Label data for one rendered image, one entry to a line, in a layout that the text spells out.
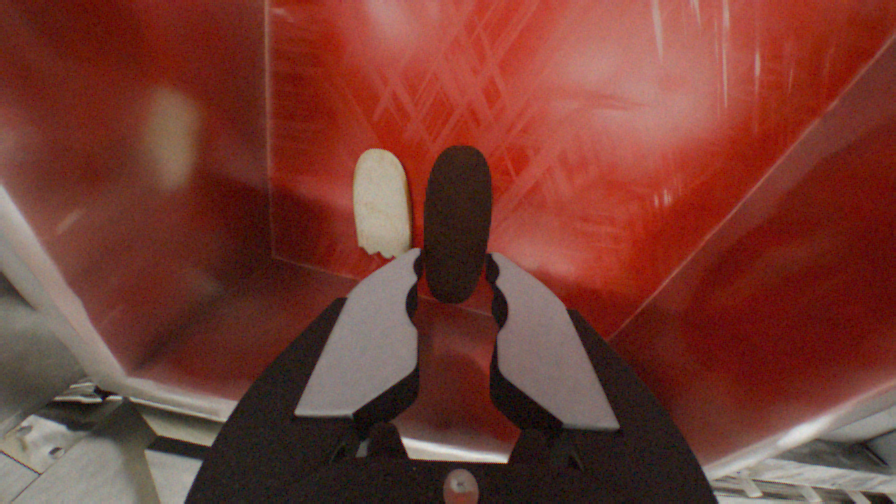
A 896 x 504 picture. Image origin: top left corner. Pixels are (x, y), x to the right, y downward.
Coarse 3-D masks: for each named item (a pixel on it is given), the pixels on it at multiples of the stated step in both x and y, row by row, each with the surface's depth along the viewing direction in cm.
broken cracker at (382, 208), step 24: (360, 168) 13; (384, 168) 13; (360, 192) 14; (384, 192) 14; (408, 192) 14; (360, 216) 15; (384, 216) 14; (408, 216) 15; (360, 240) 16; (384, 240) 15; (408, 240) 16
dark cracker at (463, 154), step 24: (432, 168) 11; (456, 168) 11; (480, 168) 11; (432, 192) 11; (456, 192) 11; (480, 192) 11; (432, 216) 12; (456, 216) 12; (480, 216) 12; (432, 240) 13; (456, 240) 12; (480, 240) 13; (432, 264) 13; (456, 264) 13; (480, 264) 13; (432, 288) 15; (456, 288) 14
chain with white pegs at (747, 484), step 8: (744, 480) 32; (744, 488) 32; (752, 488) 31; (800, 488) 34; (808, 488) 34; (752, 496) 31; (808, 496) 33; (816, 496) 33; (856, 496) 35; (888, 496) 38
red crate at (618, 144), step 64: (320, 0) 10; (384, 0) 10; (448, 0) 10; (512, 0) 10; (576, 0) 10; (640, 0) 10; (704, 0) 10; (768, 0) 10; (832, 0) 9; (320, 64) 11; (384, 64) 11; (448, 64) 11; (512, 64) 11; (576, 64) 11; (640, 64) 11; (704, 64) 11; (768, 64) 11; (832, 64) 11; (320, 128) 13; (384, 128) 13; (448, 128) 13; (512, 128) 13; (576, 128) 13; (640, 128) 12; (704, 128) 12; (768, 128) 12; (320, 192) 15; (512, 192) 14; (576, 192) 14; (640, 192) 14; (704, 192) 14; (320, 256) 17; (512, 256) 17; (576, 256) 17; (640, 256) 17
